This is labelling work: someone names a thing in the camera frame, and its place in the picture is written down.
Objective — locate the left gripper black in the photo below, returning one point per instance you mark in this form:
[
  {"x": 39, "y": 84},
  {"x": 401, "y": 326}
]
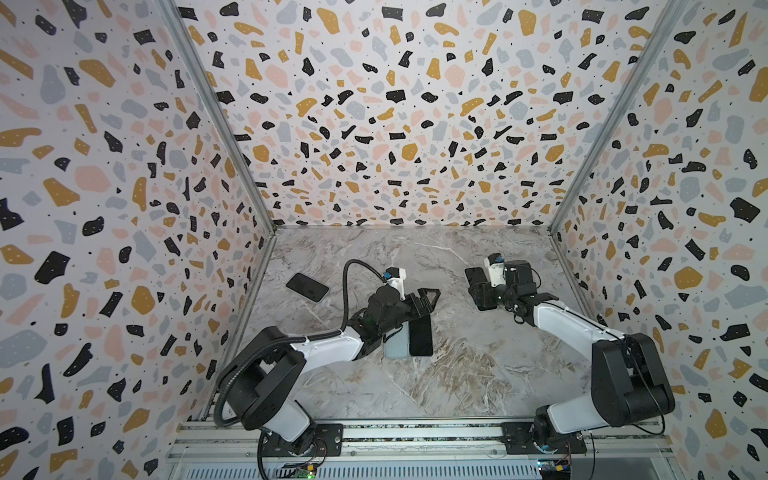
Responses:
[{"x": 423, "y": 309}]

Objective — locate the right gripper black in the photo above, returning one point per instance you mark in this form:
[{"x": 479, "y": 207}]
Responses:
[{"x": 480, "y": 291}]

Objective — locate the black phone blue back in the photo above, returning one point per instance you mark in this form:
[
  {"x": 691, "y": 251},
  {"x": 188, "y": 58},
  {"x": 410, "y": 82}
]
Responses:
[{"x": 421, "y": 337}]

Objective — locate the light green phone case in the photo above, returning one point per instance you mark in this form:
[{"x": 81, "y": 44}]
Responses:
[{"x": 396, "y": 346}]

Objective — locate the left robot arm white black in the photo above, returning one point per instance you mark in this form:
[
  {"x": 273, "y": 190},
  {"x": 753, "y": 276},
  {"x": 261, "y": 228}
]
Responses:
[{"x": 255, "y": 388}]

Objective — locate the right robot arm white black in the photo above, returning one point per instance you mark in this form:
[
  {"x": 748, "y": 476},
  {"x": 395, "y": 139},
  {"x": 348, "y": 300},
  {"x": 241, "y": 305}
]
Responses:
[{"x": 628, "y": 383}]

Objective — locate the black phone right side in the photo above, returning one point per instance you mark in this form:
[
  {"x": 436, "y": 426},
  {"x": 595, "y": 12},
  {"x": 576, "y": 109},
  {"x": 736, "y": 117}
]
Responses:
[{"x": 476, "y": 278}]

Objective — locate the black phone left side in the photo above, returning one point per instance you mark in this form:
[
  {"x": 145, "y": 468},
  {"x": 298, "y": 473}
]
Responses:
[{"x": 307, "y": 287}]

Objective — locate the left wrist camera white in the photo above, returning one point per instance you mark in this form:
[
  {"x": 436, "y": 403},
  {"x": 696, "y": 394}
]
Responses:
[{"x": 395, "y": 276}]

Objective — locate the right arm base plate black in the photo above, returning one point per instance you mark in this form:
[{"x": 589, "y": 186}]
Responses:
[{"x": 532, "y": 438}]

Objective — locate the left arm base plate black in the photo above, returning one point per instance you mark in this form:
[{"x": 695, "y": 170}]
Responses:
[{"x": 320, "y": 440}]

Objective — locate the white ribbed cable tray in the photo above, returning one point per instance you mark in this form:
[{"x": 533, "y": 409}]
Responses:
[{"x": 464, "y": 469}]

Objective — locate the left corner aluminium post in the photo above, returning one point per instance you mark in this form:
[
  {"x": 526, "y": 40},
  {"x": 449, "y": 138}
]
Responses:
[{"x": 169, "y": 12}]

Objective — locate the corner aluminium post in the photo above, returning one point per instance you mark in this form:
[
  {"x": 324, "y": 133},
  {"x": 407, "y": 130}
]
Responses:
[
  {"x": 169, "y": 12},
  {"x": 669, "y": 16}
]

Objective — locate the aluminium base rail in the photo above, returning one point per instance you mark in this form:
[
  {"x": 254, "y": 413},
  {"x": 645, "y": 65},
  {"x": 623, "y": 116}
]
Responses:
[{"x": 204, "y": 452}]

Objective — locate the right corner aluminium post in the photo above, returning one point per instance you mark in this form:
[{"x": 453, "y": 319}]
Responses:
[{"x": 669, "y": 16}]

